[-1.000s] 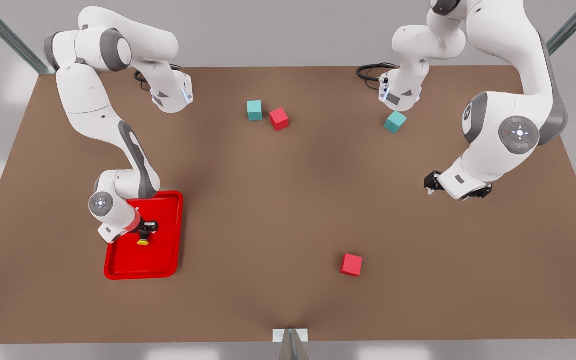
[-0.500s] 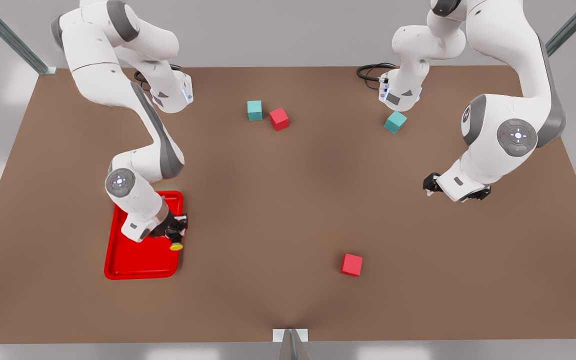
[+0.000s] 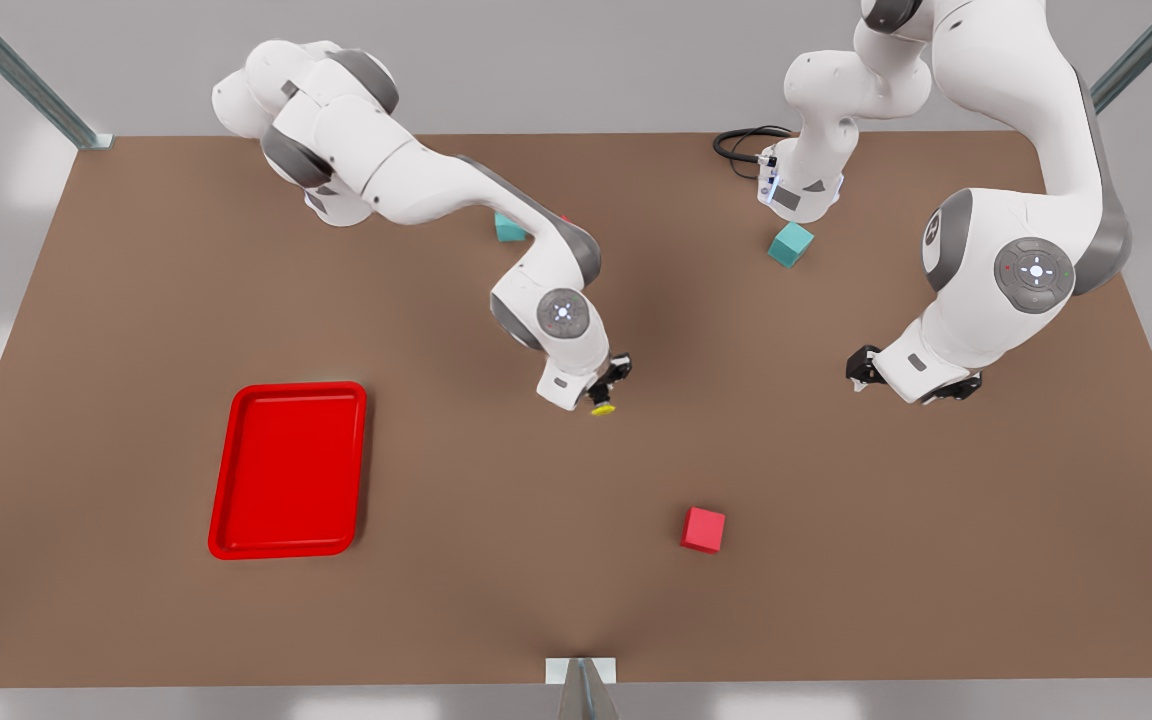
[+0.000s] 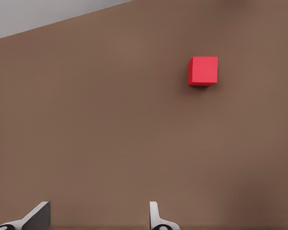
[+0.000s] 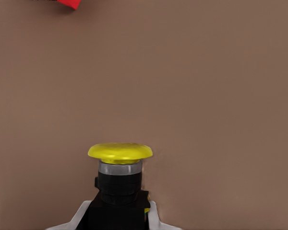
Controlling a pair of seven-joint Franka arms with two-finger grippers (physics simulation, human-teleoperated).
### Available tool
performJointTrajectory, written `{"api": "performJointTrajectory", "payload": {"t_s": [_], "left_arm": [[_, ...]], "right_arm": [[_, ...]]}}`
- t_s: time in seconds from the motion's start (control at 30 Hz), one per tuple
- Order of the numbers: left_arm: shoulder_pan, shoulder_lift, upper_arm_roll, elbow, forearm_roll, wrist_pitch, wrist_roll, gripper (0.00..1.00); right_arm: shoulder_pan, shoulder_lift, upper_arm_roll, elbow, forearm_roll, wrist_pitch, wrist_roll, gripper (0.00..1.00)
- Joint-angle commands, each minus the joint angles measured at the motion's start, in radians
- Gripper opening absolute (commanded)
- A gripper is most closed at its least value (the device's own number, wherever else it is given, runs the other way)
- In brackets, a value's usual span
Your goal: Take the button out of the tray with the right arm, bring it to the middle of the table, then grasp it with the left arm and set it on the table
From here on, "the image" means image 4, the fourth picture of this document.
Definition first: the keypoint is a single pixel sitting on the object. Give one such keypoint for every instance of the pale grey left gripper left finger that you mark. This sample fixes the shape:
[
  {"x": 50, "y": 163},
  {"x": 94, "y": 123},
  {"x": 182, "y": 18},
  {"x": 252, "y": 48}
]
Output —
[{"x": 36, "y": 218}]

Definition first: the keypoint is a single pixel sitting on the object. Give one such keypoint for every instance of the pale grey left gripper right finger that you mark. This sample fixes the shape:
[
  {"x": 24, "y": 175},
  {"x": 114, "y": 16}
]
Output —
[{"x": 155, "y": 216}]

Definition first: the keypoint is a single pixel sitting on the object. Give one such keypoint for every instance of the red cube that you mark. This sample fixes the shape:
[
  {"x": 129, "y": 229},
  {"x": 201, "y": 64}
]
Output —
[{"x": 203, "y": 71}]

